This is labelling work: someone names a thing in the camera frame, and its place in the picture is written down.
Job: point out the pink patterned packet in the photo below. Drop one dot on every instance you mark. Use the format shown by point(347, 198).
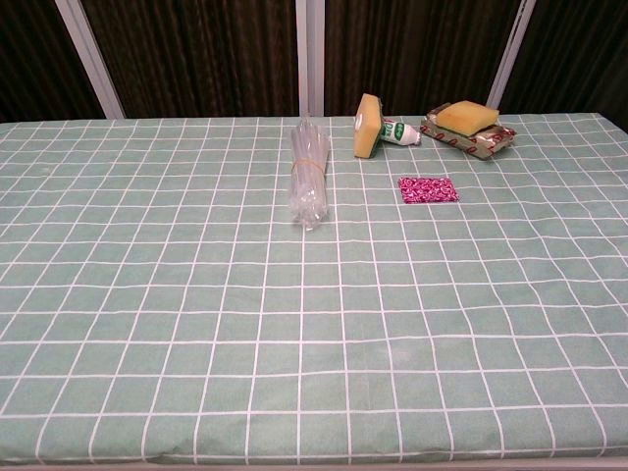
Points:
point(429, 190)

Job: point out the yellow rubber band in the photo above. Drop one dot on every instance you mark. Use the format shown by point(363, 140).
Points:
point(309, 162)

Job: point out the white bottle with green label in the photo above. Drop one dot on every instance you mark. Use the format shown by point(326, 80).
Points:
point(398, 131)

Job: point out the plain yellow sponge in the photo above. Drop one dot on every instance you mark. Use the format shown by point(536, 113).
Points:
point(466, 117)

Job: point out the white frame post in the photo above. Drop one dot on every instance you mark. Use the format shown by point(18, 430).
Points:
point(90, 64)
point(310, 59)
point(510, 54)

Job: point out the dark brown curtain panel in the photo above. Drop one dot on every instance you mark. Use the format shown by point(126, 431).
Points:
point(579, 54)
point(196, 54)
point(417, 44)
point(34, 59)

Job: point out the mint green grid tablecloth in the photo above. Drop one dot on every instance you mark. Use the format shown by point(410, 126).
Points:
point(196, 294)

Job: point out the yellow sponge with green pad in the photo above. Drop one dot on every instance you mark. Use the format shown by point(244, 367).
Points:
point(367, 132)

